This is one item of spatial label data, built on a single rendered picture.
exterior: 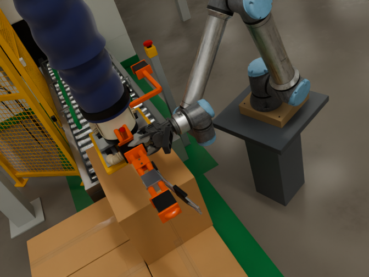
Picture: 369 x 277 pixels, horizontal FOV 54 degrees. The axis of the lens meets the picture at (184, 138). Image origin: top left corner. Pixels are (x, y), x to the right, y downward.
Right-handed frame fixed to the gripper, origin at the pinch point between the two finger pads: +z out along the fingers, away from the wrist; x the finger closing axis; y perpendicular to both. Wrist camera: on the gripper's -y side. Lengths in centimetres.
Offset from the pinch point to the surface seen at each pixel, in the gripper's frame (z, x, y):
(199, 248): -6, -70, -9
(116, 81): -7.8, 20.5, 21.0
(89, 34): -6.3, 43.2, 19.0
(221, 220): -33, -124, 36
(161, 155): -12.2, -29.7, 23.2
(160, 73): -49, -46, 122
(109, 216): 29, -70, 43
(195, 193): -16.1, -40.1, -1.0
